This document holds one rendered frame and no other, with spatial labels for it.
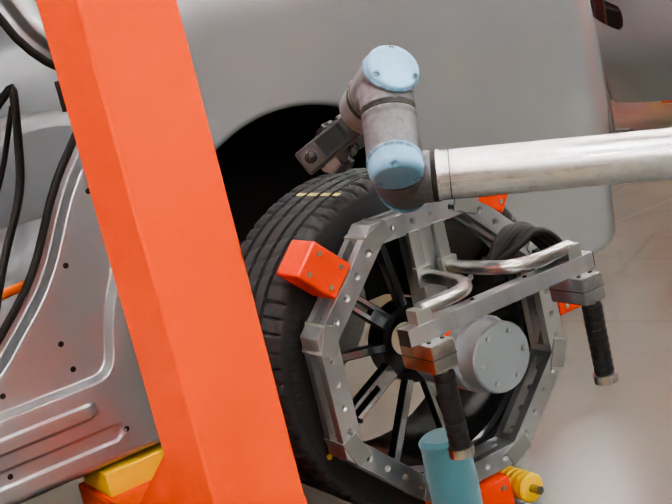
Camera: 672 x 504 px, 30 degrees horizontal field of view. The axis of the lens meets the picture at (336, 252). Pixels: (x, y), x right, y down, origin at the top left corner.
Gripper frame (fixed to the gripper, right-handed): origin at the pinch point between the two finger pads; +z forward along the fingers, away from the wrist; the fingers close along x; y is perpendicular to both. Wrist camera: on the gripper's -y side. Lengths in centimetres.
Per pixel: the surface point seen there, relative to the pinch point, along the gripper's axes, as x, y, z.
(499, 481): -66, -2, 16
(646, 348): -81, 160, 183
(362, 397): -38.1, -15.4, 13.9
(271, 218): -0.5, -8.9, 12.0
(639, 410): -91, 117, 145
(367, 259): -20.0, -8.3, -7.9
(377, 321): -28.6, -5.9, 8.8
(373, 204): -11.6, 2.2, -3.0
